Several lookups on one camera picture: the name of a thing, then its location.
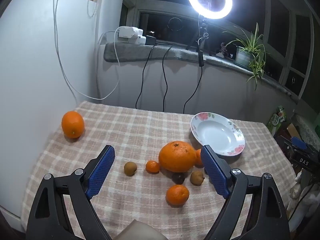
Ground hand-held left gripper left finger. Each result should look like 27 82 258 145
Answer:
26 145 115 240

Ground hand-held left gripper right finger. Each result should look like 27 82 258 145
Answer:
200 145 292 240

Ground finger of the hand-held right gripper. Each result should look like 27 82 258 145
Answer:
281 135 308 153

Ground greenish brown kiwi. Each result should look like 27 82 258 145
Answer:
190 170 205 186

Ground round brown kiwi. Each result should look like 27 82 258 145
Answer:
124 162 138 176

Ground dark plum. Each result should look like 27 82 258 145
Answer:
171 172 185 184

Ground floral white plate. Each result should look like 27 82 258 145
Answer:
190 112 245 156

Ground large round orange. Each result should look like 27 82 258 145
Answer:
158 141 197 173

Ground small tangerine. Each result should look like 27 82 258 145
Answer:
146 160 160 174

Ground oval smooth orange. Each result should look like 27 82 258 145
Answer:
61 111 85 139

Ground person's right hand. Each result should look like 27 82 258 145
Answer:
289 171 309 205

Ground green carton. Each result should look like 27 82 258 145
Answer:
266 106 288 133

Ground checked beige tablecloth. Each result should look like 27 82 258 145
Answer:
21 101 298 240

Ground potted spider plant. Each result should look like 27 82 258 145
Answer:
224 22 269 90

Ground small purple plant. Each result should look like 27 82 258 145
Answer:
219 42 230 56

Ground white cabinet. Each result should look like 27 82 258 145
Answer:
0 0 107 227

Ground grey sill cloth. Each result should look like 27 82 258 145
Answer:
104 42 300 100

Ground white power adapters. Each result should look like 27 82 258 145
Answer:
118 26 147 45

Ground black cable with switch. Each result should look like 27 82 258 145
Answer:
183 66 203 114

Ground long white cable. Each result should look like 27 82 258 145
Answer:
54 0 120 100

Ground ring light stand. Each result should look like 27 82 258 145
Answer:
186 17 210 68

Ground window frame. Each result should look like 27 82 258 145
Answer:
121 0 316 103

